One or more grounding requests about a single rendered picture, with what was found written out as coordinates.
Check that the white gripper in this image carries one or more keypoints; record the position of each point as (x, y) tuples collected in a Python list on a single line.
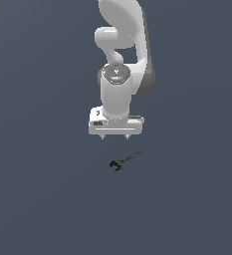
[(116, 127)]

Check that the dark adjustable wrench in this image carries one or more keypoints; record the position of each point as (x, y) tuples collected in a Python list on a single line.
[(120, 162)]

